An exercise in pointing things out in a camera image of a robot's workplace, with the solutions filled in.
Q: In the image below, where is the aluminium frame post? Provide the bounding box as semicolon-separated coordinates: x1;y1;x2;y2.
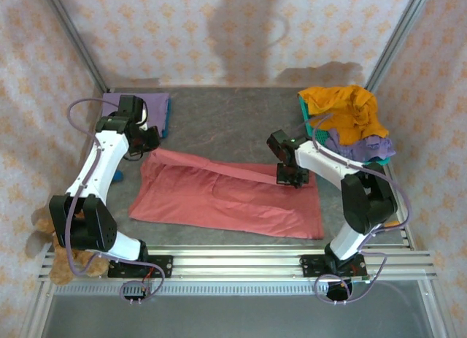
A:
364;0;435;93
38;0;110;94

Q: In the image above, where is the aluminium mounting rail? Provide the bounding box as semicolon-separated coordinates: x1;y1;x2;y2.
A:
38;245;437;283

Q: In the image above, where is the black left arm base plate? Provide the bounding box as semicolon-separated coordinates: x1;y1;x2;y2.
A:
107;255;174;280

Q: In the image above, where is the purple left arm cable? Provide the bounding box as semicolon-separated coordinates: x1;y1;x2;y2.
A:
66;96;167;305

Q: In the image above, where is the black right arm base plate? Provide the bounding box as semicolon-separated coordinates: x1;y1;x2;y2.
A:
301;253;367;279

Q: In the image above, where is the slotted grey cable duct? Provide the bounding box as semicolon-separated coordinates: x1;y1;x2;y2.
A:
53;281;368;296

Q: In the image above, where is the brown teddy bear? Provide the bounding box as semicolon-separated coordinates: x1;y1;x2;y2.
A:
34;217;110;286

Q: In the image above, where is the teal plastic basket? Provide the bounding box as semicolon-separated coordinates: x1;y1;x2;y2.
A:
298;96;397;167

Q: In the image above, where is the folded blue t-shirt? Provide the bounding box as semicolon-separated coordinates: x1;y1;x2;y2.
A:
160;99;172;139

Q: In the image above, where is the folded purple t-shirt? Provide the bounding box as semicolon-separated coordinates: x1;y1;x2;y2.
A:
101;92;171;134

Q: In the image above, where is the crumpled orange t-shirt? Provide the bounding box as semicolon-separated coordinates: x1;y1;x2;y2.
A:
298;84;390;146

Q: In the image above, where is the crumpled purple t-shirt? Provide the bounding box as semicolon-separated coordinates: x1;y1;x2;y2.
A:
324;128;397;164

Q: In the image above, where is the red t-shirt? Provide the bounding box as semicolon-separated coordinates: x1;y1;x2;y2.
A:
128;149;325;240

